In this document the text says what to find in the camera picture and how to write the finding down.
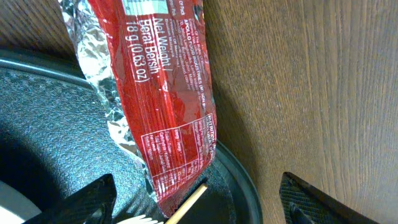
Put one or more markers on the white plate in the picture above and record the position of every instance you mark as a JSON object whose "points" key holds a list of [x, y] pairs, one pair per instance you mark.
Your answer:
{"points": [[15, 207]]}

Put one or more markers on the wooden chopstick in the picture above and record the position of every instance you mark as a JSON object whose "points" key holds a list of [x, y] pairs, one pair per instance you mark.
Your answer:
{"points": [[187, 205]]}

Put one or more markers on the round black serving tray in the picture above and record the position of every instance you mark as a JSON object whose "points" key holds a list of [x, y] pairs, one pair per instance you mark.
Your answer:
{"points": [[55, 138]]}

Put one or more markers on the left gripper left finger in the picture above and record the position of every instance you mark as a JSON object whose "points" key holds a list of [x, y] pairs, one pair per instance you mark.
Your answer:
{"points": [[93, 203]]}

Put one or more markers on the red snack wrapper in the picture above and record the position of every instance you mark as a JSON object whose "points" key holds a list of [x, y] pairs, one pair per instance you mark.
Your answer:
{"points": [[148, 63]]}

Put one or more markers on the white plastic fork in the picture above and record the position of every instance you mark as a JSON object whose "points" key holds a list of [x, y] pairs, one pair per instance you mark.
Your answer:
{"points": [[141, 219]]}

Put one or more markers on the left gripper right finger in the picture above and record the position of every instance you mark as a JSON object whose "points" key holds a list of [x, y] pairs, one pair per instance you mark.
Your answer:
{"points": [[304, 203]]}

